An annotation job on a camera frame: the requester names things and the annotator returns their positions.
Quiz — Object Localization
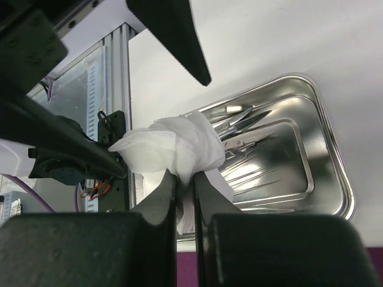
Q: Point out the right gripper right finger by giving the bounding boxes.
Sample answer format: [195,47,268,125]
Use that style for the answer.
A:
[193,172,381,286]

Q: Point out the stainless steel instrument tray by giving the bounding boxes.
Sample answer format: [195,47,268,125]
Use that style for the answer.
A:
[176,73,355,240]

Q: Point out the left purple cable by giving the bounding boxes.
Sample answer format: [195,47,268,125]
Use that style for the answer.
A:
[0,76,81,213]

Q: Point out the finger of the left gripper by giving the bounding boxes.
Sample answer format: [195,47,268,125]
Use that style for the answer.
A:
[1,79,127,178]
[126,0,211,86]

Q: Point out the white slotted cable duct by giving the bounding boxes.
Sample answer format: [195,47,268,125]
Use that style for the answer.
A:
[1,61,104,213]

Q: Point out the aluminium mounting rail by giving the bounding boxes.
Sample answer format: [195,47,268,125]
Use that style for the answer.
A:
[56,0,147,213]

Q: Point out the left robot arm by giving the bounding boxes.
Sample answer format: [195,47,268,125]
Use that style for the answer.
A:
[1,1,211,178]

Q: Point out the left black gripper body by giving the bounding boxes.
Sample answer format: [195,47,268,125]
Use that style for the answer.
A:
[0,0,68,93]

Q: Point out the white gauze pad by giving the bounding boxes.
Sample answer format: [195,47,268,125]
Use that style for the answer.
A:
[108,109,235,236]

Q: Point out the purple surgical drape cloth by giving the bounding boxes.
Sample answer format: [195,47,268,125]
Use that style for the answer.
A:
[177,248,382,287]

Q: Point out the black-tipped surgical scissors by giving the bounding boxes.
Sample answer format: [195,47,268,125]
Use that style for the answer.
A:
[214,108,272,151]

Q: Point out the plain steel surgical scissors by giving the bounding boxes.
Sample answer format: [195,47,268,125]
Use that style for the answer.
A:
[214,107,254,141]

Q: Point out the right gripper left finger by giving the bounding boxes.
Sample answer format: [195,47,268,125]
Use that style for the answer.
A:
[1,172,177,286]

